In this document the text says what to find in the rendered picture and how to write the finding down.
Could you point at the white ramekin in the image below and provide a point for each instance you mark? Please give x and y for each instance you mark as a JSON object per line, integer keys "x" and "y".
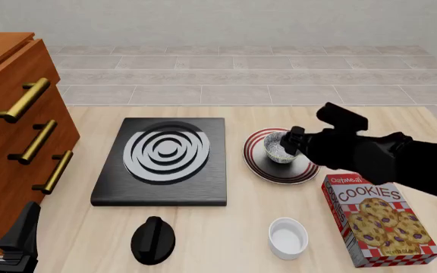
{"x": 287, "y": 239}

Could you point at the plate with red rings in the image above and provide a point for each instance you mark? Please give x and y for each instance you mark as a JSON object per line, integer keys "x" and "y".
{"x": 279, "y": 172}

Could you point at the red cookies box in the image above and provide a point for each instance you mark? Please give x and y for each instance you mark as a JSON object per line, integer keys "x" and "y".
{"x": 378, "y": 221}

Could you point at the round black stove knob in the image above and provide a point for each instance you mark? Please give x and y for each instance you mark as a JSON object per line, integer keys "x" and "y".
{"x": 152, "y": 241}

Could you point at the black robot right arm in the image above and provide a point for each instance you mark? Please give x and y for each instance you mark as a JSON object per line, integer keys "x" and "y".
{"x": 385, "y": 159}

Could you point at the flat black stove plate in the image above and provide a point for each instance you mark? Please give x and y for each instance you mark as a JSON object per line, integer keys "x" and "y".
{"x": 158, "y": 187}

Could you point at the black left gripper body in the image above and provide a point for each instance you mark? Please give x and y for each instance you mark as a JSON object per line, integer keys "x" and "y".
{"x": 10, "y": 266}

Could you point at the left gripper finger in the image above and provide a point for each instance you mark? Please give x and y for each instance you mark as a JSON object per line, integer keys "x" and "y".
{"x": 23, "y": 230}

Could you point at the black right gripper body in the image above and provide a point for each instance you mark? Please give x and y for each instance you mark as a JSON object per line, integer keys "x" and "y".
{"x": 313, "y": 148}

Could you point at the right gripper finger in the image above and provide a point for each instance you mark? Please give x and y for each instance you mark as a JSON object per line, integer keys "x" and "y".
{"x": 288, "y": 145}
{"x": 297, "y": 132}

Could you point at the black patterned bowl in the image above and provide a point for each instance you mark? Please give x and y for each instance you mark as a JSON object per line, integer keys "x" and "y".
{"x": 273, "y": 149}

